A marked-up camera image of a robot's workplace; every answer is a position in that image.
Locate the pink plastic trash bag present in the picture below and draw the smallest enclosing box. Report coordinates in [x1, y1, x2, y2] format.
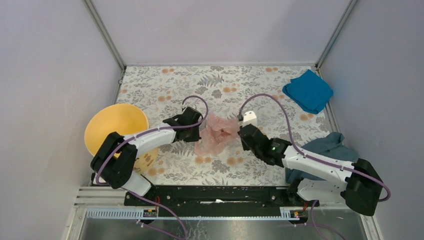
[194, 113, 240, 157]

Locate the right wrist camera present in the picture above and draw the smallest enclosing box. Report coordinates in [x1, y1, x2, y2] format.
[238, 111, 258, 127]

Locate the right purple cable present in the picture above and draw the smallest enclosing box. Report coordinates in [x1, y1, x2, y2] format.
[237, 93, 392, 240]

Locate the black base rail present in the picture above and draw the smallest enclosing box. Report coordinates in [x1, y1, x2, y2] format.
[124, 185, 313, 218]

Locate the bright blue folded cloth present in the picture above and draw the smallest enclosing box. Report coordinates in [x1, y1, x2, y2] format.
[282, 69, 334, 115]

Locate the dark teal crumpled cloth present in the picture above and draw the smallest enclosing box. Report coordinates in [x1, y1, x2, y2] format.
[285, 132, 359, 184]

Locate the yellow plastic trash bin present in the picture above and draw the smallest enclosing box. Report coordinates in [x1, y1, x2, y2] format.
[84, 103, 159, 174]

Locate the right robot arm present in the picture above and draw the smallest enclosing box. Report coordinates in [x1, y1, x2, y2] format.
[238, 124, 384, 216]

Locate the floral patterned table mat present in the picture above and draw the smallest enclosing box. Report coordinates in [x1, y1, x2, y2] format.
[117, 66, 331, 186]

